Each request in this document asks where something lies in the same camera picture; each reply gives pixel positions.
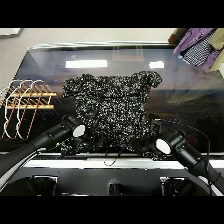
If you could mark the beige garment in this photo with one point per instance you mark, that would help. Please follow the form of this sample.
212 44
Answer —
218 38

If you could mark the silver frame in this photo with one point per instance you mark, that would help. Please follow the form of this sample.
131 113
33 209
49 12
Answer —
100 163

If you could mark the purple garment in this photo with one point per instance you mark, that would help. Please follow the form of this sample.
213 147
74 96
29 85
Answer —
191 36

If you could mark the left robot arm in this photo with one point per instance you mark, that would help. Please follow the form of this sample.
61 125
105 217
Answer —
50 136

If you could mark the checked garment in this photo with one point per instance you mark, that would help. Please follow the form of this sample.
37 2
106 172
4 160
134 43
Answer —
200 53

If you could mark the black speckled long-sleeved shirt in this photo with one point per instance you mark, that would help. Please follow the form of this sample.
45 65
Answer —
113 103

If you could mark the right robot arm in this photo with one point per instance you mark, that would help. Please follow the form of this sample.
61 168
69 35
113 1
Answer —
190 155

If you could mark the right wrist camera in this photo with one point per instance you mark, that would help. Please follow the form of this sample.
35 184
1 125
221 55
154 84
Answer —
156 125

